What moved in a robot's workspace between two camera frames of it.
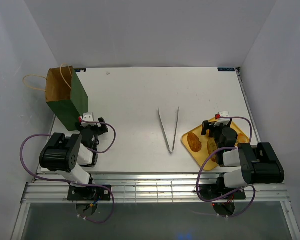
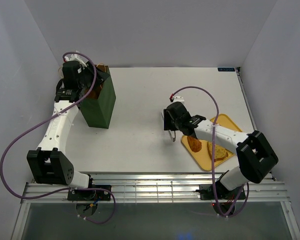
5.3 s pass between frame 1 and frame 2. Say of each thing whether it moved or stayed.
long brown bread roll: stayed
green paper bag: moved
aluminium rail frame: stayed
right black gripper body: moved
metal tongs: moved
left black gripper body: moved
